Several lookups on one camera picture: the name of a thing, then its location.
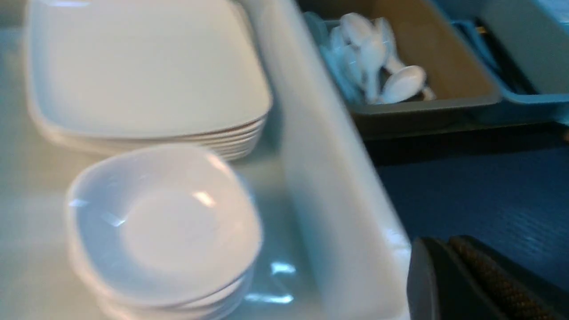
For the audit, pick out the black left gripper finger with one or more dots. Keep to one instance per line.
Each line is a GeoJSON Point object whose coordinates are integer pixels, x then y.
{"type": "Point", "coordinates": [465, 279]}

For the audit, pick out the white ceramic soup spoon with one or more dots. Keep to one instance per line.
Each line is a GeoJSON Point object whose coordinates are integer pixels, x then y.
{"type": "Point", "coordinates": [373, 54]}

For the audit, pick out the white rectangular rice plate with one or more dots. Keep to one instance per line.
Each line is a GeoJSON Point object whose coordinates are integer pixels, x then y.
{"type": "Point", "coordinates": [139, 69]}

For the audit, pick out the black serving tray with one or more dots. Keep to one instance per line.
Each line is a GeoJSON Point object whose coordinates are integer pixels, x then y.
{"type": "Point", "coordinates": [507, 187]}

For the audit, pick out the large white plastic tub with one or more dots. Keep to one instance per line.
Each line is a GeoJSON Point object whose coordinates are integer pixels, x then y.
{"type": "Point", "coordinates": [334, 246]}

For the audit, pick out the grey plastic spoon bin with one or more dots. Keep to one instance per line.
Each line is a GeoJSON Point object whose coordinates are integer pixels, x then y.
{"type": "Point", "coordinates": [424, 37]}

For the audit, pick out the white spoon right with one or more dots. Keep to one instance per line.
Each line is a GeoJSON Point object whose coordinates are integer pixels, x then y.
{"type": "Point", "coordinates": [393, 62]}

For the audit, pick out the white spoon front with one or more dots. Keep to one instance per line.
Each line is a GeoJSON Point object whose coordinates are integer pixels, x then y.
{"type": "Point", "coordinates": [403, 85]}

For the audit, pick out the blue plastic chopstick bin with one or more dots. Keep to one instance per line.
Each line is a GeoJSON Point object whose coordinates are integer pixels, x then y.
{"type": "Point", "coordinates": [525, 48]}

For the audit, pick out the white spoon lower centre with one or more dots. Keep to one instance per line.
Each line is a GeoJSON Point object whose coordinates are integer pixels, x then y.
{"type": "Point", "coordinates": [353, 70]}

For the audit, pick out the stack of white plates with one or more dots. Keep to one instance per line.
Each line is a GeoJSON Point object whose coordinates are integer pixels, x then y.
{"type": "Point", "coordinates": [232, 144]}

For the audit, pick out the white spoon upper centre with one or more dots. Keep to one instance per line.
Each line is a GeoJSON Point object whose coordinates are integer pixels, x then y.
{"type": "Point", "coordinates": [356, 29]}

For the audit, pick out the stack of white bowls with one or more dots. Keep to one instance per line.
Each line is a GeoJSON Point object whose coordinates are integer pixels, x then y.
{"type": "Point", "coordinates": [169, 232]}

